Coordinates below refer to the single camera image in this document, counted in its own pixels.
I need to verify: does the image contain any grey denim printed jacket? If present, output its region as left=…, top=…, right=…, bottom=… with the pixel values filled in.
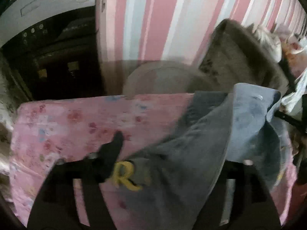
left=104, top=83, right=291, bottom=229

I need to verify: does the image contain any white patterned hanging cloth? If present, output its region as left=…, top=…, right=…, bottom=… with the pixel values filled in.
left=281, top=70, right=306, bottom=113

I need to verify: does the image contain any pink floral gift bag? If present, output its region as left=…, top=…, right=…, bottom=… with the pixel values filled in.
left=275, top=24, right=306, bottom=80

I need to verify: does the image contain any pink floral bed sheet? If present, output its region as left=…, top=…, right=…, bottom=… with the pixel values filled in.
left=11, top=92, right=296, bottom=226

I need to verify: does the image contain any cream white bundled garment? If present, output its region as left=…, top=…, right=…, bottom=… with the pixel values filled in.
left=248, top=23, right=282, bottom=63

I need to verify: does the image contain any brown blanket covered sofa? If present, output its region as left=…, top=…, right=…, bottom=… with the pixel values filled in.
left=123, top=19, right=289, bottom=96

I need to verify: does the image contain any floral beige curtain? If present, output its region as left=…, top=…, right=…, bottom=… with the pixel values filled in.
left=1, top=55, right=18, bottom=210

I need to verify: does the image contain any silver black water dispenser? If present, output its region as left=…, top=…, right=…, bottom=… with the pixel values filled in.
left=1, top=0, right=105, bottom=101

